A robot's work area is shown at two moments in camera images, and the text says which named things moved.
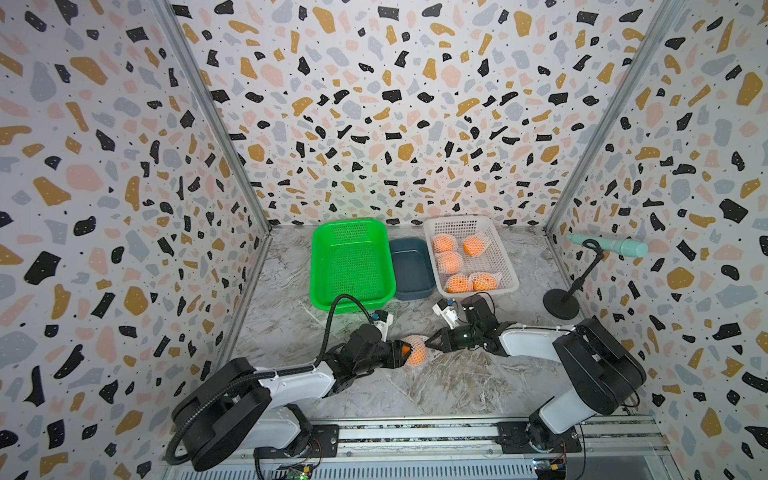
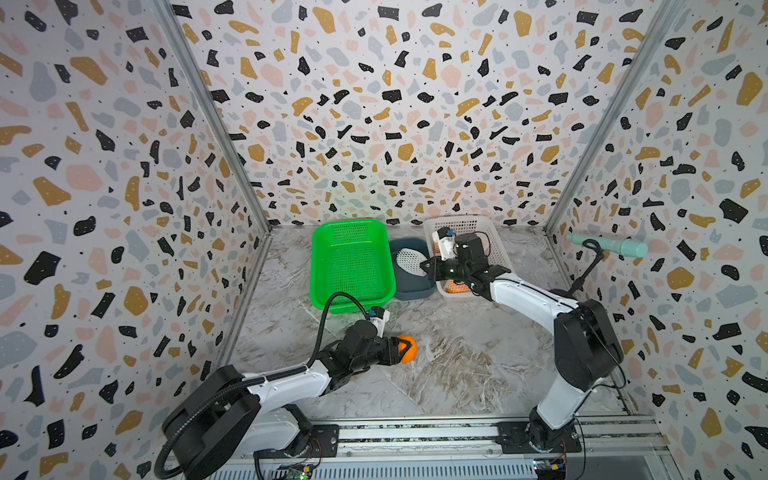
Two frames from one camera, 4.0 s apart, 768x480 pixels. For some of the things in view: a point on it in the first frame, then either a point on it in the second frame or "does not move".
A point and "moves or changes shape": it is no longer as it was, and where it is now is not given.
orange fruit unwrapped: (417, 351) moves or changes shape
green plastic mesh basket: (351, 257) does not move
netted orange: (459, 283) does not move
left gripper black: (398, 360) does not move
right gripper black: (448, 340) to (440, 271)
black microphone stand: (563, 304) does not move
